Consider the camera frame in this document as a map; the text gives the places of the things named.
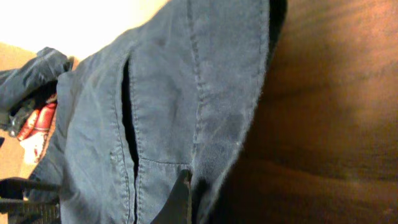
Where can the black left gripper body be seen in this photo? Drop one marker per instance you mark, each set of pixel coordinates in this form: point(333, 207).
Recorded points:
point(19, 209)

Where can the navy blue shorts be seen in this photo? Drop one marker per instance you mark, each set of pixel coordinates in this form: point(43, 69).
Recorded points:
point(177, 93)

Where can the black printed folded shirt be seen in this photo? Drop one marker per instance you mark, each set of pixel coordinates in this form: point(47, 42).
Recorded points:
point(12, 120)

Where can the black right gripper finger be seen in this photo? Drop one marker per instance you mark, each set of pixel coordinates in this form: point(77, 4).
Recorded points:
point(174, 202)

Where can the red printed folded shirt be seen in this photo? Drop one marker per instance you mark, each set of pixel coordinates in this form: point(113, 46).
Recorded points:
point(34, 135)

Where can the dark blue folded garment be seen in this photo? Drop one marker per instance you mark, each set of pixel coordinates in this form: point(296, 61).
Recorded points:
point(46, 67)

